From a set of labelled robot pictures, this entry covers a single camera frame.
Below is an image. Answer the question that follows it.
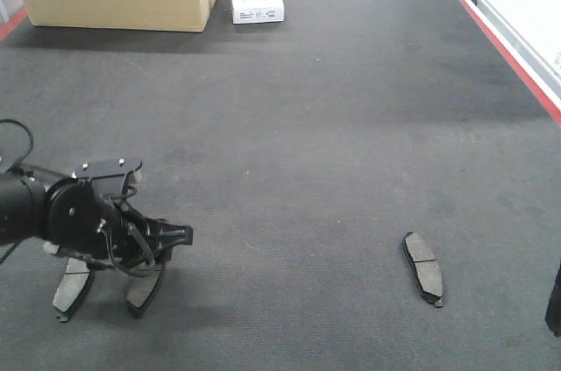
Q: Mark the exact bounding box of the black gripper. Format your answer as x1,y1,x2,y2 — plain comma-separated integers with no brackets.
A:
43,158,194,277

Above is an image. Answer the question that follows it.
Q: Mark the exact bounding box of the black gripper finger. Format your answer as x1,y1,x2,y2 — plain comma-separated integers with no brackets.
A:
544,268,561,337

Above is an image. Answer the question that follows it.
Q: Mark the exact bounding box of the red conveyor frame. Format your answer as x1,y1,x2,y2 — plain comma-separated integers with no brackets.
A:
459,0,560,121

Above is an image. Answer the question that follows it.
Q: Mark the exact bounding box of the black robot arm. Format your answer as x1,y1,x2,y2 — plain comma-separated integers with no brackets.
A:
1,157,194,277

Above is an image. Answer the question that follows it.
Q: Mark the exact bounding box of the brake pad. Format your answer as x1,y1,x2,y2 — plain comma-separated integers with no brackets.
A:
125,253,168,318
52,259,95,323
401,232,444,308

